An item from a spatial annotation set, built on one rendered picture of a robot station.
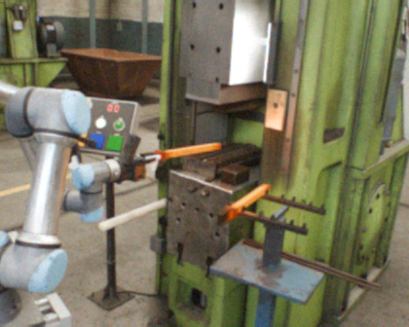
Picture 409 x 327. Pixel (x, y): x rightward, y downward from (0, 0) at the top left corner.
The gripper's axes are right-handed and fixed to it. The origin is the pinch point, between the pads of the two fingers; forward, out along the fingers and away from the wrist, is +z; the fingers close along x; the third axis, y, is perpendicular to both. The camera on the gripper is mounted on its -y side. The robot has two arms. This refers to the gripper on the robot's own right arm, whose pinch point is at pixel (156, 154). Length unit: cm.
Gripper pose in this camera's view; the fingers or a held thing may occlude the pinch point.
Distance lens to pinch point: 170.3
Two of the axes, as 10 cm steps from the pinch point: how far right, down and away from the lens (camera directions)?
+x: 8.0, 2.2, -5.6
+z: 6.0, -1.7, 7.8
